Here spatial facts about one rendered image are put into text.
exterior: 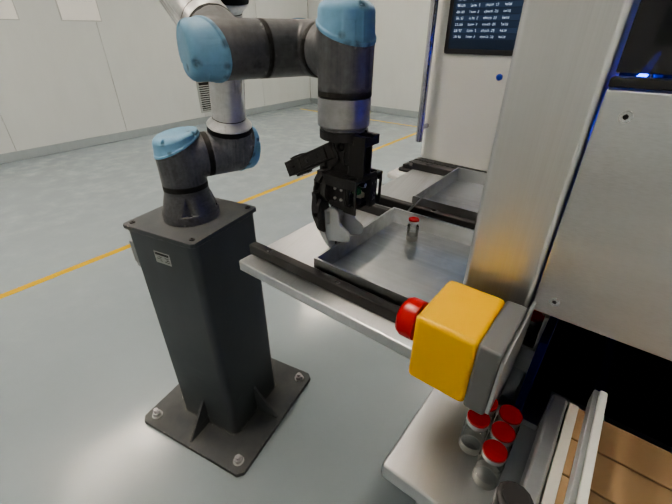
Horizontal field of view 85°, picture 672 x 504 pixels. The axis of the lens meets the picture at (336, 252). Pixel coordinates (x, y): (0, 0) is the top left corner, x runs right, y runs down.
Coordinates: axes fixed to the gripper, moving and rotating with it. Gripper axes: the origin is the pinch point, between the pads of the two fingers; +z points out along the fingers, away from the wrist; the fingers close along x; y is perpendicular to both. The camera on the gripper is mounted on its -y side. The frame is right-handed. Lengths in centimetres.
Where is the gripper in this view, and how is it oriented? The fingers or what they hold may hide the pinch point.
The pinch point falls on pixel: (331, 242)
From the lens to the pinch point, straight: 65.4
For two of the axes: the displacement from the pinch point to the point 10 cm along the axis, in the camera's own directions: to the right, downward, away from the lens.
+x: 6.2, -4.0, 6.7
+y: 7.8, 3.4, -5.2
